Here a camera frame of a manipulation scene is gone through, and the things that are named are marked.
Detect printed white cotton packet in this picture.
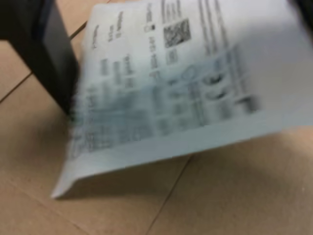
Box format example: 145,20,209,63
50,0,313,199

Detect brown cardboard sheet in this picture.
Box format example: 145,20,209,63
0,0,313,235

